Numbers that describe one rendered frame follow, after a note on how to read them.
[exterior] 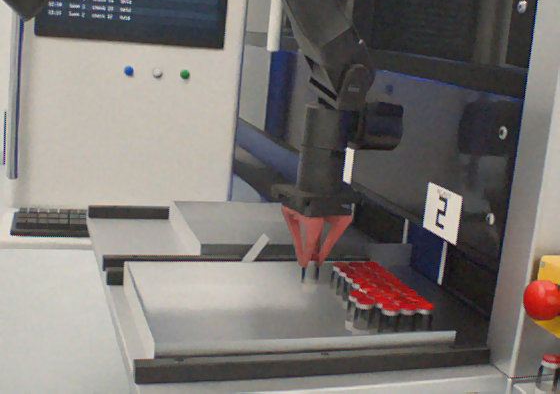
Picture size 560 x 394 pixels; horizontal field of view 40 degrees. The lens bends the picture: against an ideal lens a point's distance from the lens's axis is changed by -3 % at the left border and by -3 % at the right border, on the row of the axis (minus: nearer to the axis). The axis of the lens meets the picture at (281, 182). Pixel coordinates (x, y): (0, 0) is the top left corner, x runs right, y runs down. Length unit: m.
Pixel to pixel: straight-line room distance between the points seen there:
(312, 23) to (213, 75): 0.85
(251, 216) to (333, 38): 0.59
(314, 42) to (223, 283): 0.36
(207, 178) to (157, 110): 0.19
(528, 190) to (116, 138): 1.05
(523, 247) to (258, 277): 0.38
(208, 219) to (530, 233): 0.70
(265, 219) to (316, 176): 0.48
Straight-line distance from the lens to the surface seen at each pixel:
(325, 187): 0.95
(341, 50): 0.90
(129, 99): 1.69
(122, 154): 1.70
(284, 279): 1.08
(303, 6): 0.87
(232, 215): 1.40
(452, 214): 0.98
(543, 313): 0.78
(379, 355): 0.85
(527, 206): 0.85
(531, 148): 0.85
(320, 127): 0.94
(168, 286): 1.04
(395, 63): 1.15
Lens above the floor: 1.23
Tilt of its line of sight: 11 degrees down
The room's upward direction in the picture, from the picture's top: 5 degrees clockwise
